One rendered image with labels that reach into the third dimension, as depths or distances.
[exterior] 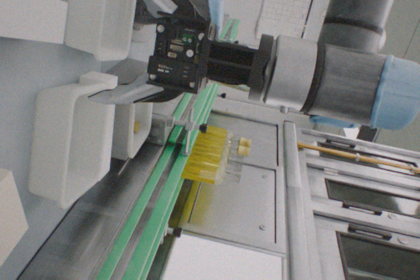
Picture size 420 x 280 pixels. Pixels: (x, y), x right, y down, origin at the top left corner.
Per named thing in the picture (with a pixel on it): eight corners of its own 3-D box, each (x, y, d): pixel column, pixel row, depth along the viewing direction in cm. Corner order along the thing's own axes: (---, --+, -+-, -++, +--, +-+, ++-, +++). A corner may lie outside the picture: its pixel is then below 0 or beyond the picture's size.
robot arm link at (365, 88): (384, 129, 43) (419, 140, 34) (292, 110, 43) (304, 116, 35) (402, 63, 42) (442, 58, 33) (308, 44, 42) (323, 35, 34)
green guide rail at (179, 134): (167, 142, 118) (190, 147, 118) (167, 139, 118) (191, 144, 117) (228, 29, 272) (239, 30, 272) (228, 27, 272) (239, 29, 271)
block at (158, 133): (142, 142, 115) (164, 147, 114) (144, 116, 110) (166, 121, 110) (145, 137, 118) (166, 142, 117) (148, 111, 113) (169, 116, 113)
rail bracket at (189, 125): (163, 152, 115) (201, 160, 114) (168, 105, 107) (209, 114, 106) (165, 147, 118) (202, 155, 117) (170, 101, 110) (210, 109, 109)
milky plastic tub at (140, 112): (99, 155, 96) (130, 162, 96) (100, 77, 86) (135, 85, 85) (123, 125, 111) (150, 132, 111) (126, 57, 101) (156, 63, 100)
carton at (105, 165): (74, 175, 84) (99, 181, 84) (79, 76, 76) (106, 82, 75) (86, 164, 90) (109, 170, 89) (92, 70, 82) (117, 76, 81)
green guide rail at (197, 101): (169, 122, 115) (194, 127, 114) (170, 120, 115) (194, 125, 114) (230, 19, 269) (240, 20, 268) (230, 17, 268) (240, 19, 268)
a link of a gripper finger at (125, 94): (68, 101, 38) (143, 65, 37) (92, 95, 44) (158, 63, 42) (82, 127, 39) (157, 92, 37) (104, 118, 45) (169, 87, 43)
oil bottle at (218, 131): (175, 137, 137) (230, 150, 135) (177, 125, 134) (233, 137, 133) (179, 130, 142) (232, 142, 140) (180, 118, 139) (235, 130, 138)
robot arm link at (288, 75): (309, 42, 41) (292, 110, 43) (270, 34, 41) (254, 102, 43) (322, 39, 34) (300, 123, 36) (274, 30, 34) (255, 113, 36)
